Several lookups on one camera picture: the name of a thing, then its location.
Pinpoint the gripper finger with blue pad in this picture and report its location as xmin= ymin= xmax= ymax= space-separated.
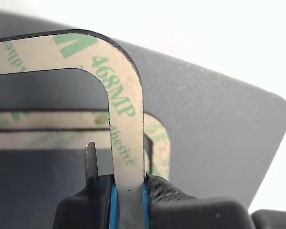
xmin=53 ymin=141 xmax=121 ymax=229
xmin=142 ymin=172 xmax=257 ymax=229

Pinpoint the beige rectangular adhesive frame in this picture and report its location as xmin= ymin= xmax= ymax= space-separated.
xmin=0 ymin=110 xmax=171 ymax=180
xmin=0 ymin=29 xmax=149 ymax=229
xmin=0 ymin=130 xmax=111 ymax=150

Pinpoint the dark gray flat mat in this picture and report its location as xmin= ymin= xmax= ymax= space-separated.
xmin=0 ymin=9 xmax=286 ymax=229

